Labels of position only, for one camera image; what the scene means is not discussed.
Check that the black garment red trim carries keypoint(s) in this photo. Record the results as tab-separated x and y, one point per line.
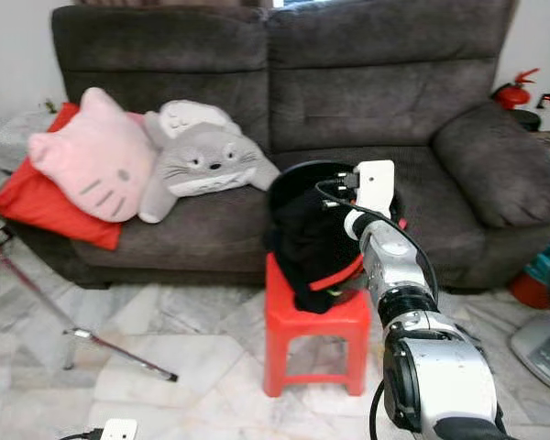
312	243

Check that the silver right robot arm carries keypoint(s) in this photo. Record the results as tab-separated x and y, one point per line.
440	367

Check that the red square cushion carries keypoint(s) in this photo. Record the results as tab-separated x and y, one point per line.
50	211

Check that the lace covered side table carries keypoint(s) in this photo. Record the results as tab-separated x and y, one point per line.
9	142

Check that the pink cat face pillow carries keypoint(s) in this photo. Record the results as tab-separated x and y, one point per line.
92	160

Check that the silver metal clothes rack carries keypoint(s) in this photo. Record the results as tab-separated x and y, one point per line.
128	355

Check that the grey Totoro plush pillow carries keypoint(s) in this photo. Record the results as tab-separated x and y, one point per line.
202	165

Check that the round black laundry basket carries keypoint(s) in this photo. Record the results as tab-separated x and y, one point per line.
298	174

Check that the red plastic stool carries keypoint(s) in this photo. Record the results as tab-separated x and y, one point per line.
316	335

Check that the dark grey fabric sofa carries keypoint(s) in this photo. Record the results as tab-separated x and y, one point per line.
367	87

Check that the red fire extinguisher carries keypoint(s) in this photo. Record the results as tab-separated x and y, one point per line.
513	92

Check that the red plastic basin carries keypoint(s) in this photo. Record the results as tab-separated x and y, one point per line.
530	291

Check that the white teal floor fan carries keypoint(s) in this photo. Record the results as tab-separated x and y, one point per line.
541	353

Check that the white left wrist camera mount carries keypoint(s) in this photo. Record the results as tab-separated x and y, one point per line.
119	430

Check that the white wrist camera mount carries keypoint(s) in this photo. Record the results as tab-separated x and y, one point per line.
119	430
376	186

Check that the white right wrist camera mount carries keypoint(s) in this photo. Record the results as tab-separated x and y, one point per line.
376	186

